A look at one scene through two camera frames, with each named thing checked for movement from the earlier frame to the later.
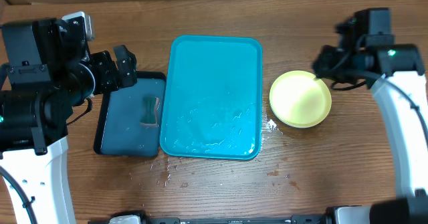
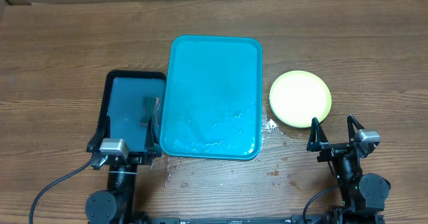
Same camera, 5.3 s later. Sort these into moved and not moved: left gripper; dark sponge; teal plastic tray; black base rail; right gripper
Moved: left gripper; right gripper
Not moved: black base rail; dark sponge; teal plastic tray
